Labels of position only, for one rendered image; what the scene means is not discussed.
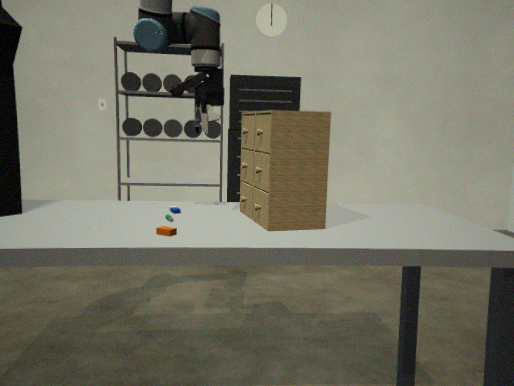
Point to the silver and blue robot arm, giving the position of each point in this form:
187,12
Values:
200,27

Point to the light wooden chest of drawers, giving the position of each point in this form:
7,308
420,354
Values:
298,173

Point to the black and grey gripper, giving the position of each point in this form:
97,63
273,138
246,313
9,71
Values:
214,96

